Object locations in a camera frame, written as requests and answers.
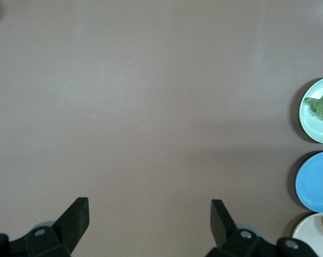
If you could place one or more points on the beige plate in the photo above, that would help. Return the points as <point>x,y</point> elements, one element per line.
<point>311,235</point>

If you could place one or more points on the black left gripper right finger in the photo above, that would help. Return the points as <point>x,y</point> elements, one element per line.
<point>223,227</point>

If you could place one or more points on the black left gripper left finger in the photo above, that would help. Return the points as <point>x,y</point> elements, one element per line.
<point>68,227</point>

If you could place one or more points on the blue plate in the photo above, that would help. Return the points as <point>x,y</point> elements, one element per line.
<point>316,182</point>

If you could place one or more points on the mint green plate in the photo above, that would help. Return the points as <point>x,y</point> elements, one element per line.
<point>315,125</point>

